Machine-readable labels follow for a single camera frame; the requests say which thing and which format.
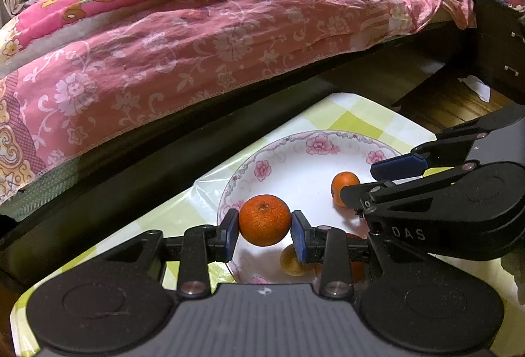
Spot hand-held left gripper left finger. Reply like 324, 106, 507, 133
96, 208, 241, 297

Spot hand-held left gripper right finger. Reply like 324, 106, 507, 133
291, 210, 372, 297

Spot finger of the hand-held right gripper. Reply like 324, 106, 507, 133
340, 161, 479, 219
370, 105, 525, 181

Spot beige longan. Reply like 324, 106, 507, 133
280, 246, 317, 276

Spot orange mandarin with stem dot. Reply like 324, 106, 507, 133
239, 195, 292, 247

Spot small orange mandarin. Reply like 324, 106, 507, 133
331, 172, 362, 208

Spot white floral-rimmed plate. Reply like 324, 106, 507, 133
217, 130, 405, 285

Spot yellow checked tablecloth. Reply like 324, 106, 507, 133
12, 92, 525, 357

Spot white paper scrap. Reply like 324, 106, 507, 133
458, 75, 492, 103

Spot dark nightstand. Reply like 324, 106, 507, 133
475, 0, 525, 94

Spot bed with pink bedding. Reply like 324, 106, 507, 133
0, 0, 477, 204

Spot dark bed frame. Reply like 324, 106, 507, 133
0, 19, 480, 280

